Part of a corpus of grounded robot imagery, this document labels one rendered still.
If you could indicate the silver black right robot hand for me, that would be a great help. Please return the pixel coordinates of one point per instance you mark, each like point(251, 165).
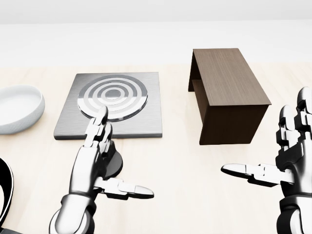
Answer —
point(296, 161)

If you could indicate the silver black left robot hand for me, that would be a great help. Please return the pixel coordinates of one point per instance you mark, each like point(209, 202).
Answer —
point(84, 168)

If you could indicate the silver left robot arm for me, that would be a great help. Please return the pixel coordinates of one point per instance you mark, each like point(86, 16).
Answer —
point(70, 217)

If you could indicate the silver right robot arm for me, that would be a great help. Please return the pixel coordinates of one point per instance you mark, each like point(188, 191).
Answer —
point(296, 217)

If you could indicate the round black stove knob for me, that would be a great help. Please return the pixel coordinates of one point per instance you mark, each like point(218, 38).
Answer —
point(115, 162)

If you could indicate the flat grey stove plate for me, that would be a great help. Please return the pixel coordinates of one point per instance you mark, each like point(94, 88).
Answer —
point(73, 122)

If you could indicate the black and white round dish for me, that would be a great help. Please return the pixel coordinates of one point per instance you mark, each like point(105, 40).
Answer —
point(9, 185)

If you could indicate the white ceramic bowl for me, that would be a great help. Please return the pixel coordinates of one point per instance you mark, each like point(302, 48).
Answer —
point(19, 109)

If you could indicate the dark brown wooden shelf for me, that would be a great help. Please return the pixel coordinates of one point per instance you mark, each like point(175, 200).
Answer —
point(226, 80)

